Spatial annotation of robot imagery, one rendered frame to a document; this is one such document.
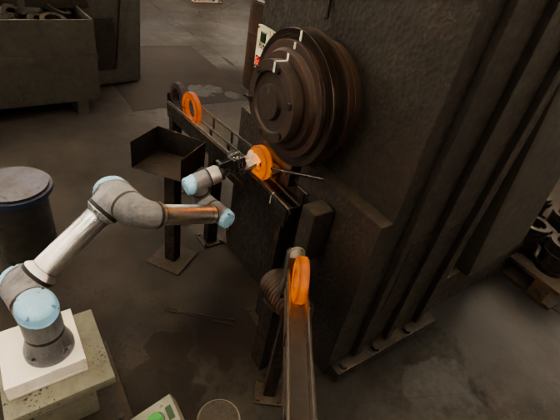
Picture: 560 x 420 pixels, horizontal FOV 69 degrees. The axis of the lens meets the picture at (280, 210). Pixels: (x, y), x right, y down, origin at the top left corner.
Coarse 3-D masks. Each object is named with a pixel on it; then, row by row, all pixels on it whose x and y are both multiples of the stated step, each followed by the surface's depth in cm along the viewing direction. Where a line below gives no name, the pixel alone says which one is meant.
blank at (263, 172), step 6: (252, 150) 180; (258, 150) 176; (264, 150) 174; (258, 156) 177; (264, 156) 173; (270, 156) 174; (264, 162) 174; (270, 162) 174; (258, 168) 182; (264, 168) 175; (258, 174) 180; (264, 174) 176
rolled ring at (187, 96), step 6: (186, 96) 226; (192, 96) 220; (186, 102) 231; (192, 102) 221; (198, 102) 221; (186, 108) 232; (198, 108) 221; (186, 114) 232; (198, 114) 222; (192, 120) 227; (198, 120) 224
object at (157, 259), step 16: (160, 128) 197; (144, 144) 191; (160, 144) 202; (176, 144) 198; (192, 144) 194; (144, 160) 195; (160, 160) 196; (176, 160) 197; (192, 160) 186; (160, 176) 185; (176, 176) 186; (176, 192) 199; (176, 240) 218; (160, 256) 227; (176, 256) 225; (192, 256) 231; (176, 272) 219
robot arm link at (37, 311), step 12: (36, 288) 127; (12, 300) 126; (24, 300) 123; (36, 300) 124; (48, 300) 125; (12, 312) 125; (24, 312) 120; (36, 312) 121; (48, 312) 123; (60, 312) 129; (24, 324) 121; (36, 324) 121; (48, 324) 124; (60, 324) 129; (24, 336) 125; (36, 336) 124; (48, 336) 126
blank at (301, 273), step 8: (304, 256) 133; (296, 264) 134; (304, 264) 127; (296, 272) 135; (304, 272) 126; (296, 280) 136; (304, 280) 125; (296, 288) 128; (304, 288) 125; (296, 296) 127; (304, 296) 126
